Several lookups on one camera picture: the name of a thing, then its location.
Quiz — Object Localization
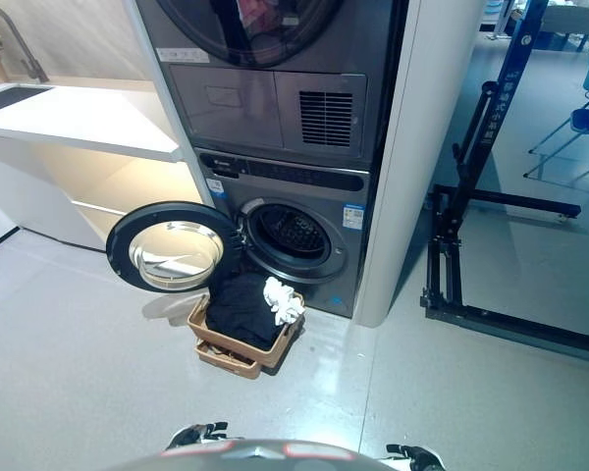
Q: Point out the blue black gantry frame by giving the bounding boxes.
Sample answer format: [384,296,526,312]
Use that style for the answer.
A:
[420,0,589,367]

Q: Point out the round washing machine door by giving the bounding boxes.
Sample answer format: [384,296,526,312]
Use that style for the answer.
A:
[105,200,247,295]

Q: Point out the dark recessed sink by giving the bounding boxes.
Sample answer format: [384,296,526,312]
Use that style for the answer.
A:
[0,83,55,116]

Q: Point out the blue upright post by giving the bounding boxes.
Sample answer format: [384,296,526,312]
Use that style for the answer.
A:
[480,0,589,53]

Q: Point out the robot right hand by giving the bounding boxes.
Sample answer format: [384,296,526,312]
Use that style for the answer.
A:
[385,443,446,471]

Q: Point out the small tan wicker basket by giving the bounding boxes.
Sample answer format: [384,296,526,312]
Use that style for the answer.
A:
[194,338,264,381]

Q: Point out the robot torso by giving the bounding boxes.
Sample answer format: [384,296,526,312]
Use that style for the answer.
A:
[92,438,404,471]

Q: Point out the black clothes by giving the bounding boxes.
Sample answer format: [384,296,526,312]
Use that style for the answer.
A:
[204,272,287,352]

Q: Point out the grey front-load washing machine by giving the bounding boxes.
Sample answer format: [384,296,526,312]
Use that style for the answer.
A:
[193,146,372,320]

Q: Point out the white appliance cabinet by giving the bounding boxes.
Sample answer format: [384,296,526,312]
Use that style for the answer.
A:
[122,0,488,330]

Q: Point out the pink clothes inside dryer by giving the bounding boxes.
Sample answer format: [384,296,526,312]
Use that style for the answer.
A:
[235,0,287,31]

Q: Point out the large tan wicker basket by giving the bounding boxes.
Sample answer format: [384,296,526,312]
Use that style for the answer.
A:
[187,291,307,370]

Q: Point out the grey stacked dryer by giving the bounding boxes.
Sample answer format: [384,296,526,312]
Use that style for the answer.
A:
[134,0,409,171]

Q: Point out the white counter unit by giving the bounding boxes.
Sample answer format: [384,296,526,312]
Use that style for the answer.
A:
[0,82,212,254]

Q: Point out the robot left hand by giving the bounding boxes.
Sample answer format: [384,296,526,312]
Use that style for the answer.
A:
[165,420,233,450]

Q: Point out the bronze tall faucet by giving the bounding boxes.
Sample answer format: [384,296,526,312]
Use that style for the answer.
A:
[0,2,51,85]

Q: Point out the white crumpled cloth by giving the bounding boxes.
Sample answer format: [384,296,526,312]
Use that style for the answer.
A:
[262,276,307,327]

